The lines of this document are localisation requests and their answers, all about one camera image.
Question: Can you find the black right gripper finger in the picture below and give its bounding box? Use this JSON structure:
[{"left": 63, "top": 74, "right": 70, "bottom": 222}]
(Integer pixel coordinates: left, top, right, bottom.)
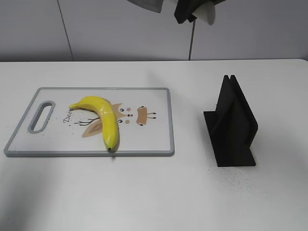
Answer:
[{"left": 174, "top": 0, "right": 211, "bottom": 24}]

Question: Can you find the white-handled kitchen knife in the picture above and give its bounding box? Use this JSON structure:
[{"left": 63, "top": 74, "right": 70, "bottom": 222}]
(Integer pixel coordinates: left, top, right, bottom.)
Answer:
[{"left": 129, "top": 0, "right": 222, "bottom": 25}]

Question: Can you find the yellow plastic banana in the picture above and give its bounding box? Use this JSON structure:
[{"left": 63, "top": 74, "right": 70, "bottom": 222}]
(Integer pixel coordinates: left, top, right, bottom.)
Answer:
[{"left": 69, "top": 96, "right": 119, "bottom": 151}]

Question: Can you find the white grey-rimmed cutting board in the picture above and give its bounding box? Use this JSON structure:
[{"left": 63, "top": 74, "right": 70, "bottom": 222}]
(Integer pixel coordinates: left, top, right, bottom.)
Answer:
[{"left": 4, "top": 87, "right": 174, "bottom": 157}]

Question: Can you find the black knife stand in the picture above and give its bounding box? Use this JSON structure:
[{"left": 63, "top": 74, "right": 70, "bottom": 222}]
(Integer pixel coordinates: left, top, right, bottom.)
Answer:
[{"left": 204, "top": 75, "right": 258, "bottom": 167}]

